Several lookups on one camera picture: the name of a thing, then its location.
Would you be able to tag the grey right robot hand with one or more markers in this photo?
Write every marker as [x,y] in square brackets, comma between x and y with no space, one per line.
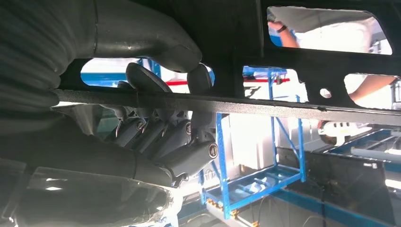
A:
[141,37]

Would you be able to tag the person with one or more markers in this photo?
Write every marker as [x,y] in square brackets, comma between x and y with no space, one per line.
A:
[329,34]

